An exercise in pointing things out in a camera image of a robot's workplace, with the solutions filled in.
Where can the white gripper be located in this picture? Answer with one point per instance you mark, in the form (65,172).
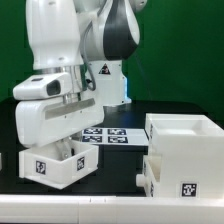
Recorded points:
(52,107)

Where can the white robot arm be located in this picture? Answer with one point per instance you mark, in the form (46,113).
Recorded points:
(65,37)

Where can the white marker sheet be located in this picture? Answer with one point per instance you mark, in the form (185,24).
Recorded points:
(114,136)

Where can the white drawer housing box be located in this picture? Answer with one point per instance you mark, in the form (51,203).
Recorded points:
(192,152)

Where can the small white drawer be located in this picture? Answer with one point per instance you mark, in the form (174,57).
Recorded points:
(45,164)
(149,179)

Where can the white L-shaped frame wall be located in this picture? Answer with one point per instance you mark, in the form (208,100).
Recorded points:
(46,209)

